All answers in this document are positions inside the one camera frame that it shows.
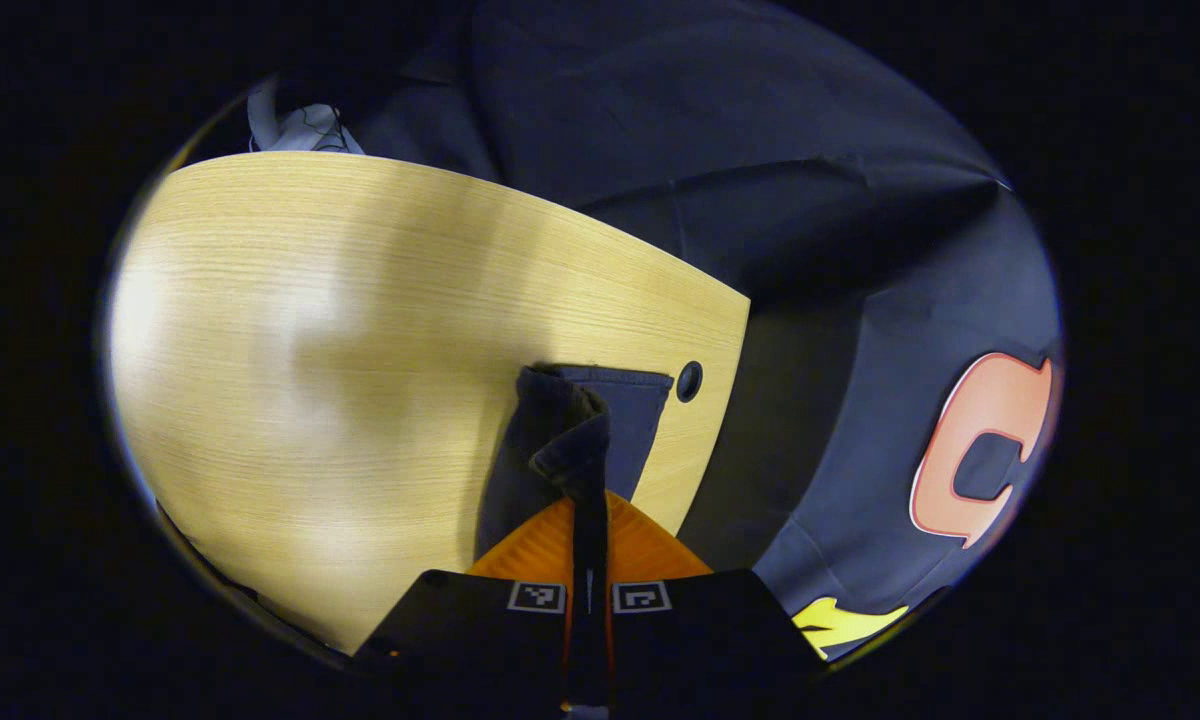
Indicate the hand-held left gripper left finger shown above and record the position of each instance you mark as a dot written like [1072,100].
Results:
[460,630]

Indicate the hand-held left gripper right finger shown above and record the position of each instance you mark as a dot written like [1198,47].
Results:
[720,630]

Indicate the dark grey jeans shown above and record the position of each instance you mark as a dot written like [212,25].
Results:
[620,420]

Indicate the black backdrop cloth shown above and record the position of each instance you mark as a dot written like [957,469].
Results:
[860,250]

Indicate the pale crumpled cloth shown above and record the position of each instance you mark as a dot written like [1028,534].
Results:
[305,128]

